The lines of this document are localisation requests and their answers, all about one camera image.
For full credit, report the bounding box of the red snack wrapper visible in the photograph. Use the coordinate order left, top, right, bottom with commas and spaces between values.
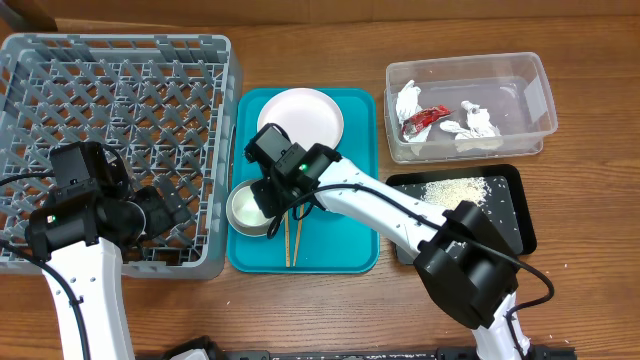
401, 105, 453, 138

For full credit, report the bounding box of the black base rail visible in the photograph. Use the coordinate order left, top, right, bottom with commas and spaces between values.
132, 335, 579, 360

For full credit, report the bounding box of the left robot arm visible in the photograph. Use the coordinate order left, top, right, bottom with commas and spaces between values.
26, 184, 191, 359

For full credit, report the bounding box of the wooden chopstick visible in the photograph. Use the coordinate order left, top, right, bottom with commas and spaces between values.
283, 211, 291, 268
293, 204, 305, 267

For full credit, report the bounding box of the grey bowl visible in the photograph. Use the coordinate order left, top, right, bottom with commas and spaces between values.
226, 179, 272, 237

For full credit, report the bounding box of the left wooden chopstick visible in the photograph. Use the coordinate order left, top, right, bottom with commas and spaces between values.
283, 211, 291, 268

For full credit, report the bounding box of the right wooden chopstick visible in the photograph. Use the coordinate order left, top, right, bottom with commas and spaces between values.
293, 204, 305, 267

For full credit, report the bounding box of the grey dishwasher rack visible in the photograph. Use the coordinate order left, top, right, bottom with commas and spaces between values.
1, 34, 243, 279

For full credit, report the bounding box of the clear plastic bin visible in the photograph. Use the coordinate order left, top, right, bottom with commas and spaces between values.
385, 52, 558, 164

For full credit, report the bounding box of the teal plastic tray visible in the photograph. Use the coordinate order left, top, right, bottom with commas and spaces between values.
227, 88, 380, 274

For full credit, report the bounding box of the white napkin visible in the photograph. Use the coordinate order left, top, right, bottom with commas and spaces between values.
439, 100, 503, 152
395, 80, 432, 155

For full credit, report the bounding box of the large white plate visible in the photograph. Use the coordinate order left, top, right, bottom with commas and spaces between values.
257, 88, 344, 150

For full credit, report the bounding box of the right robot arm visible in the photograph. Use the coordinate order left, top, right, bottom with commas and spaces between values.
245, 142, 530, 359

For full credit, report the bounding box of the black tray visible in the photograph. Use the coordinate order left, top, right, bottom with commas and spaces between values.
386, 164, 537, 255

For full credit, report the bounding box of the white rice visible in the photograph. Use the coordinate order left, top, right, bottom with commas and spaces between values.
397, 176, 509, 210

